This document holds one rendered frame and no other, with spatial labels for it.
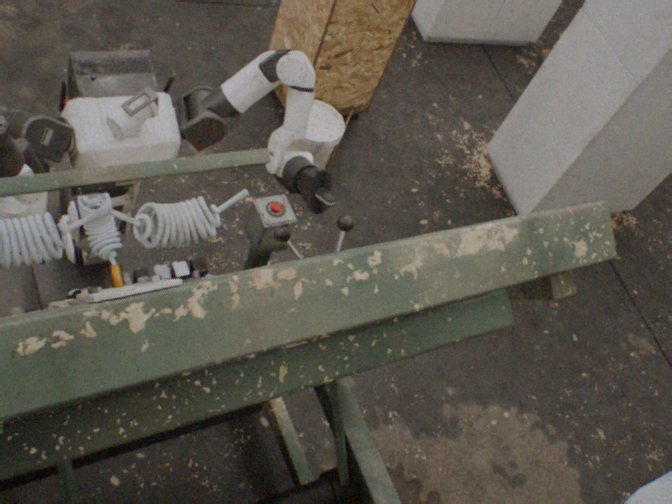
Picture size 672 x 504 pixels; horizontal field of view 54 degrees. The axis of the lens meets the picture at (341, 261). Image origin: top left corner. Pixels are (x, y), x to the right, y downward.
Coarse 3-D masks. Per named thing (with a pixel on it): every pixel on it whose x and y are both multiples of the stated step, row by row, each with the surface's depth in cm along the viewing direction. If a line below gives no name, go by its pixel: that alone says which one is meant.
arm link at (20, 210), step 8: (0, 200) 147; (8, 200) 149; (16, 200) 150; (0, 208) 147; (8, 208) 147; (16, 208) 148; (24, 208) 149; (8, 216) 147; (16, 216) 148; (24, 216) 149
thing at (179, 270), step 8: (176, 264) 217; (184, 264) 218; (192, 264) 219; (200, 264) 220; (128, 272) 210; (136, 272) 211; (144, 272) 212; (160, 272) 214; (168, 272) 214; (176, 272) 215; (184, 272) 216; (200, 272) 218; (128, 280) 209; (136, 280) 210; (184, 280) 217; (72, 296) 197
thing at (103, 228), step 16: (80, 192) 80; (96, 192) 82; (80, 208) 84; (96, 224) 86; (112, 224) 88; (96, 240) 87; (112, 240) 88; (112, 256) 88; (112, 272) 87; (96, 288) 81; (112, 288) 89; (128, 288) 81; (144, 288) 76; (160, 288) 77; (48, 304) 177; (64, 304) 154
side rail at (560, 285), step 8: (568, 272) 119; (536, 280) 120; (544, 280) 118; (552, 280) 117; (560, 280) 118; (568, 280) 119; (512, 288) 126; (520, 288) 124; (528, 288) 122; (536, 288) 120; (544, 288) 119; (552, 288) 117; (560, 288) 118; (568, 288) 119; (512, 296) 126; (520, 296) 124; (528, 296) 123; (536, 296) 121; (544, 296) 119; (552, 296) 117; (560, 296) 118
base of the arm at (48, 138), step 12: (36, 120) 156; (48, 120) 158; (24, 132) 154; (36, 132) 156; (48, 132) 158; (60, 132) 160; (36, 144) 157; (48, 144) 159; (60, 144) 161; (48, 156) 160; (60, 156) 162
